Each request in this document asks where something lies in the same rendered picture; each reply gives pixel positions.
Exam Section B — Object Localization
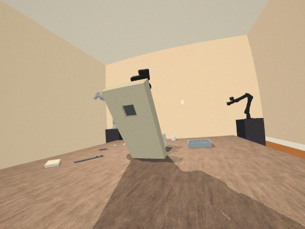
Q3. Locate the beige rectangular panel with square opening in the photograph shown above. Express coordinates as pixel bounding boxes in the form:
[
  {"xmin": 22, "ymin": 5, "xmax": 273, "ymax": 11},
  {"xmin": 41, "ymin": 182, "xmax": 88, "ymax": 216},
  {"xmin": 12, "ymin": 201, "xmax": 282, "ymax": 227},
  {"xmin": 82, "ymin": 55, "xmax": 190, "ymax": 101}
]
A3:
[{"xmin": 101, "ymin": 78, "xmax": 167, "ymax": 159}]

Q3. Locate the cream flat block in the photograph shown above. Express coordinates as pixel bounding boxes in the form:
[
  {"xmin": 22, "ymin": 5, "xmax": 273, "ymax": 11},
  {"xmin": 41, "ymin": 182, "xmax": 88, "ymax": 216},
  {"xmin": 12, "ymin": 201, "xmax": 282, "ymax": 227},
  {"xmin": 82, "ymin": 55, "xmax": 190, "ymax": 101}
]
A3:
[{"xmin": 44, "ymin": 159, "xmax": 61, "ymax": 168}]

